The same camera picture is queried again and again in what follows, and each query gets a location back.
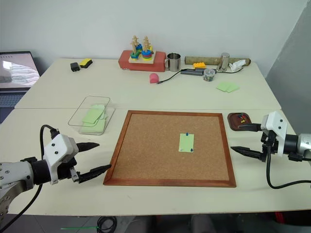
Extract wood framed cork board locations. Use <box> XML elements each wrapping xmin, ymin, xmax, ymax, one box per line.
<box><xmin>103</xmin><ymin>110</ymin><xmax>237</xmax><ymax>188</ymax></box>

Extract black plug cable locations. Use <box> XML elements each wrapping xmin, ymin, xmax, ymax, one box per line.
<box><xmin>156</xmin><ymin>70</ymin><xmax>185</xmax><ymax>85</ymax></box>

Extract wooden colourful stacking toy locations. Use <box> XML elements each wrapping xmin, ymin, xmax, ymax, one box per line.
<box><xmin>128</xmin><ymin>35</ymin><xmax>156</xmax><ymax>65</ymax></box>

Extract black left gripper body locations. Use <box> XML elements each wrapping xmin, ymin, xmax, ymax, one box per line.
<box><xmin>53</xmin><ymin>156</ymin><xmax>82</xmax><ymax>183</ymax></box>

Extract red rectangular box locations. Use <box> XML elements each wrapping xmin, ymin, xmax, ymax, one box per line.
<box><xmin>118</xmin><ymin>50</ymin><xmax>167</xmax><ymax>73</ymax></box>

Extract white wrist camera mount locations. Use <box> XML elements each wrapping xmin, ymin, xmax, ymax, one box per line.
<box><xmin>260</xmin><ymin>111</ymin><xmax>288</xmax><ymax>156</ymax></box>
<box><xmin>43</xmin><ymin>134</ymin><xmax>80</xmax><ymax>185</ymax></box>

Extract open laptop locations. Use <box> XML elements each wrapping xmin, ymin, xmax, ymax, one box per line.
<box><xmin>0</xmin><ymin>50</ymin><xmax>41</xmax><ymax>124</ymax></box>

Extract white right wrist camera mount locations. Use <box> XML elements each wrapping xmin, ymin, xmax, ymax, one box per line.
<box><xmin>260</xmin><ymin>111</ymin><xmax>288</xmax><ymax>156</ymax></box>

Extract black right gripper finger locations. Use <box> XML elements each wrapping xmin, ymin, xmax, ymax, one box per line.
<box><xmin>239</xmin><ymin>123</ymin><xmax>263</xmax><ymax>132</ymax></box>
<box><xmin>230</xmin><ymin>146</ymin><xmax>266</xmax><ymax>162</ymax></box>

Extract brown pin tray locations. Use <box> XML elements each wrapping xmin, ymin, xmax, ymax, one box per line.
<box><xmin>227</xmin><ymin>112</ymin><xmax>254</xmax><ymax>132</ymax></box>

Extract brown cardboard tube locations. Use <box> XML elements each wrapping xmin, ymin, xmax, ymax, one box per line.
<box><xmin>184</xmin><ymin>56</ymin><xmax>252</xmax><ymax>67</ymax></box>

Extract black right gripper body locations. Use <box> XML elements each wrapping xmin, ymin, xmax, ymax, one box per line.
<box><xmin>260</xmin><ymin>130</ymin><xmax>279</xmax><ymax>162</ymax></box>

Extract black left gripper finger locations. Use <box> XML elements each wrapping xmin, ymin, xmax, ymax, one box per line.
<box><xmin>78</xmin><ymin>164</ymin><xmax>112</xmax><ymax>183</ymax></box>
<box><xmin>76</xmin><ymin>142</ymin><xmax>101</xmax><ymax>154</ymax></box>

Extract steel tumbler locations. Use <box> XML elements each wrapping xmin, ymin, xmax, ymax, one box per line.
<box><xmin>217</xmin><ymin>52</ymin><xmax>231</xmax><ymax>72</ymax></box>

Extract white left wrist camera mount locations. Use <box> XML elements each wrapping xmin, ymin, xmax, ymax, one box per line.
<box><xmin>43</xmin><ymin>134</ymin><xmax>80</xmax><ymax>185</ymax></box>

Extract clear plastic container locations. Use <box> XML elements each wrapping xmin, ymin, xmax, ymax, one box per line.
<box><xmin>203</xmin><ymin>68</ymin><xmax>216</xmax><ymax>83</ymax></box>

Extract grey usb hub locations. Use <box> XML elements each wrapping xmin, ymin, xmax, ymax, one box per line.
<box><xmin>180</xmin><ymin>68</ymin><xmax>205</xmax><ymax>76</ymax></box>

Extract clear plastic box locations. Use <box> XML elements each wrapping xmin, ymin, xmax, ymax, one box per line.
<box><xmin>78</xmin><ymin>106</ymin><xmax>116</xmax><ymax>136</ymax></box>

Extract thin green stick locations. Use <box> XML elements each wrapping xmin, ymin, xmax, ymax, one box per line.
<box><xmin>60</xmin><ymin>226</ymin><xmax>100</xmax><ymax>230</ymax></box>

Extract steel mug with handle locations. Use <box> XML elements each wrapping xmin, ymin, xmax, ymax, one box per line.
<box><xmin>164</xmin><ymin>52</ymin><xmax>182</xmax><ymax>72</ymax></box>

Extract clear plastic tray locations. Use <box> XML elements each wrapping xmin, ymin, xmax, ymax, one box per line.
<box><xmin>68</xmin><ymin>96</ymin><xmax>111</xmax><ymax>127</ymax></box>

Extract yellow black object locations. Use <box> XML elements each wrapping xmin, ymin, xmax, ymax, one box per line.
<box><xmin>79</xmin><ymin>58</ymin><xmax>94</xmax><ymax>68</ymax></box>

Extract black coiled floor cable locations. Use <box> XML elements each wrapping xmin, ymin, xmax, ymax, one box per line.
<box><xmin>97</xmin><ymin>215</ymin><xmax>118</xmax><ymax>232</ymax></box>

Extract white crumpled cloth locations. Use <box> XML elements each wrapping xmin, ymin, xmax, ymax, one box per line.
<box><xmin>228</xmin><ymin>60</ymin><xmax>246</xmax><ymax>73</ymax></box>

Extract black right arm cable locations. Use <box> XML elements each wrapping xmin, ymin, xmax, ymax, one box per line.
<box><xmin>265</xmin><ymin>143</ymin><xmax>311</xmax><ymax>190</ymax></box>

